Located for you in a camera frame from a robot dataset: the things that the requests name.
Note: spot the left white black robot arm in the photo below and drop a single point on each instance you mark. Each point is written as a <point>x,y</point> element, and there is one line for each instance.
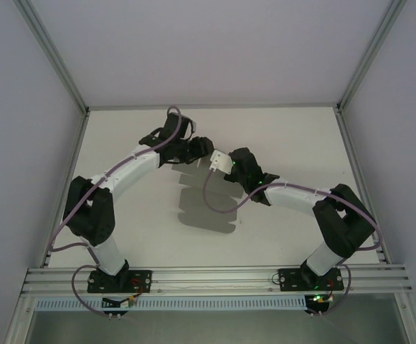
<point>136,165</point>

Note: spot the aluminium table side rail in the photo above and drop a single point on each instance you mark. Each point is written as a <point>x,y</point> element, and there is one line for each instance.
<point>64,186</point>

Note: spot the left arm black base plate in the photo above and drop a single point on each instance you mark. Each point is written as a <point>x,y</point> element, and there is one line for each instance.
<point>143,276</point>

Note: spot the aluminium mounting rail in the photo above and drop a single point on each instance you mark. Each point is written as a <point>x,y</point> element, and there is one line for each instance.
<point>211,277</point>

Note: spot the small circuit board green light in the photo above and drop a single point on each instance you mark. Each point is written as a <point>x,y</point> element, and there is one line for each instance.
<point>321,298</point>

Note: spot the grey paper box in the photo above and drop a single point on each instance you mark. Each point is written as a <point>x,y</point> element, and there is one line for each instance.
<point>208,218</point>

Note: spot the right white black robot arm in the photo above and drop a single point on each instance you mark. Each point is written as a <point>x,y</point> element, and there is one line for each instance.
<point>294,198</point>

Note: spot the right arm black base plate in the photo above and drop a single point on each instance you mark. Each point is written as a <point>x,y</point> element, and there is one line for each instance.
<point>288,281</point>

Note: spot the aluminium frame cross bar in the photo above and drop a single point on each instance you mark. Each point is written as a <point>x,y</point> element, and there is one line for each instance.
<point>211,106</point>

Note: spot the aluminium frame post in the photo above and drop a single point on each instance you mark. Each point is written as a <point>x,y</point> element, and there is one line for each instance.
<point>373,50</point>
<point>50,53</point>

